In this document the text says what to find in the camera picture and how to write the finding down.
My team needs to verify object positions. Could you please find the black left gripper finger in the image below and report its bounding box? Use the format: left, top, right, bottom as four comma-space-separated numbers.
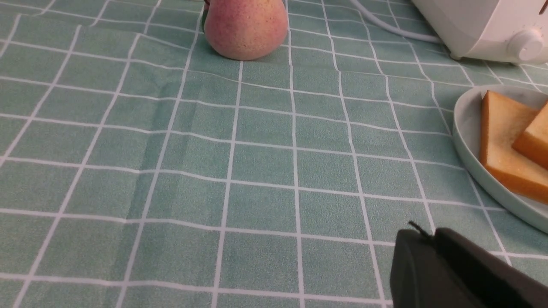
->
390, 221, 548, 308

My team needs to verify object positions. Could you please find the toast slice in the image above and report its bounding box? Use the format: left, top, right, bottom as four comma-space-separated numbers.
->
479, 90, 548, 204
512, 103, 548, 169

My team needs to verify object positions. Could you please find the light green round plate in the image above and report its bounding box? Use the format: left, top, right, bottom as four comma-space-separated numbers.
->
452, 84, 548, 233

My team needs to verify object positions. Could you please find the white two-slot toaster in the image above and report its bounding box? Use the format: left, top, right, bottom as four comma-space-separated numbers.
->
413, 0, 548, 64

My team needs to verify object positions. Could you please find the pink peach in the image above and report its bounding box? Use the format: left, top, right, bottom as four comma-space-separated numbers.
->
202, 0, 288, 61

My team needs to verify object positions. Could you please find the green checkered tablecloth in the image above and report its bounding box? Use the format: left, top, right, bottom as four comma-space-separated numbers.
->
0, 0, 547, 308

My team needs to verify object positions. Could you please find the white toaster power cable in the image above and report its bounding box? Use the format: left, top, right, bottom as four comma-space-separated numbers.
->
349, 0, 444, 44

